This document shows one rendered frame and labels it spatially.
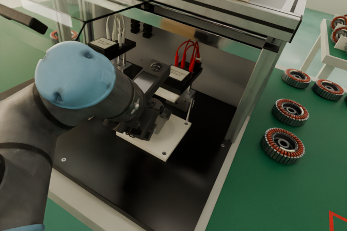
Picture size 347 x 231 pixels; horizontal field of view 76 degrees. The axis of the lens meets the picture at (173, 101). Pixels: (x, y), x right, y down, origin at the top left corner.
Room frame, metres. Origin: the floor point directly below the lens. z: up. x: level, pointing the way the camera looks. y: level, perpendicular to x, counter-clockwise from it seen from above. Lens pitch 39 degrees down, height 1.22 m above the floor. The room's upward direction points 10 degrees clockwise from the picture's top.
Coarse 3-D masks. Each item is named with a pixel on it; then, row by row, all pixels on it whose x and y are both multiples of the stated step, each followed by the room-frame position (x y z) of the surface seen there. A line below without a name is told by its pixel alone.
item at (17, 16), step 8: (0, 8) 0.38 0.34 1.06; (8, 8) 0.38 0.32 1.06; (8, 16) 0.37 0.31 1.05; (16, 16) 0.36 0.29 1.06; (24, 16) 0.36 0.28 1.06; (32, 16) 0.36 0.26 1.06; (24, 24) 0.35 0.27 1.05; (32, 24) 0.35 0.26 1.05; (40, 24) 0.36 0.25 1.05; (40, 32) 0.36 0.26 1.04
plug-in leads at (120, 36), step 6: (108, 18) 0.65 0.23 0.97; (120, 18) 0.68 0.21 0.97; (114, 24) 0.63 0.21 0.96; (120, 24) 0.64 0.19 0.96; (108, 30) 0.64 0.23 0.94; (114, 30) 0.63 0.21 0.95; (120, 30) 0.69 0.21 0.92; (108, 36) 0.64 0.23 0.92; (114, 36) 0.63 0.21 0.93; (120, 36) 0.63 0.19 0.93; (120, 42) 0.62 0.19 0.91
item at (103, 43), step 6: (90, 42) 0.58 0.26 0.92; (96, 42) 0.58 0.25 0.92; (102, 42) 0.59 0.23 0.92; (108, 42) 0.60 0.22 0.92; (114, 42) 0.60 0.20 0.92; (126, 42) 0.66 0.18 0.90; (132, 42) 0.67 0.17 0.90; (96, 48) 0.56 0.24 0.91; (102, 48) 0.55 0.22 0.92; (108, 48) 0.56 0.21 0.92; (114, 48) 0.59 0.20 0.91; (120, 48) 0.61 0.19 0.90; (126, 48) 0.63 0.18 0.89; (102, 54) 0.55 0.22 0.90; (108, 54) 0.56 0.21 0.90; (114, 54) 0.58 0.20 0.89; (120, 54) 0.61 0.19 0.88; (114, 60) 0.66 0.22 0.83
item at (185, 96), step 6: (186, 90) 0.57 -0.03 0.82; (192, 90) 0.57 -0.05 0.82; (180, 96) 0.54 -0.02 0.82; (186, 96) 0.53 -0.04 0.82; (168, 102) 0.55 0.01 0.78; (174, 102) 0.54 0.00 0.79; (180, 102) 0.53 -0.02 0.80; (186, 102) 0.53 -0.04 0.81; (180, 108) 0.53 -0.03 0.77; (186, 108) 0.53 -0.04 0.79
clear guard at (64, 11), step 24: (0, 0) 0.44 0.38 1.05; (24, 0) 0.43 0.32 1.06; (48, 0) 0.45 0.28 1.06; (72, 0) 0.47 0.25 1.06; (96, 0) 0.50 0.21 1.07; (120, 0) 0.53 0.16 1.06; (144, 0) 0.56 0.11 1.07; (0, 24) 0.40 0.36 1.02; (48, 24) 0.38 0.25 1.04; (72, 24) 0.38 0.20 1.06; (48, 48) 0.35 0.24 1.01
